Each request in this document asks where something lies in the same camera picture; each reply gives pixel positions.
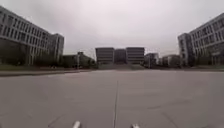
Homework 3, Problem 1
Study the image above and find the low dark building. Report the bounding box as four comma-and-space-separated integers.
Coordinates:
60, 51, 97, 69

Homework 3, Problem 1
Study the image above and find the long grey windowed building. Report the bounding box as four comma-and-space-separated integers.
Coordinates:
0, 5, 65, 65

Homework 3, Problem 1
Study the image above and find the grey twin-block building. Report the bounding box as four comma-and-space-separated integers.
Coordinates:
95, 46, 146, 65

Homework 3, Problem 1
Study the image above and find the low grey building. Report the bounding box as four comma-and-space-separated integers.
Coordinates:
159, 54, 182, 68

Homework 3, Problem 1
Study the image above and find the small grey building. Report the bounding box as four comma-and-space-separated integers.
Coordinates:
144, 52, 160, 66

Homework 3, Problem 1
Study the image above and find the tall grey windowed building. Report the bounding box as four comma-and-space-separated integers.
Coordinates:
177, 12, 224, 66

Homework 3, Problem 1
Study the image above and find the row of dark trees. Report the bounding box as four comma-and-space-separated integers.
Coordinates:
0, 38, 59, 67

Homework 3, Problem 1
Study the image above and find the raised kerb strip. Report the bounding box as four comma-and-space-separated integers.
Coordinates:
0, 68, 91, 78

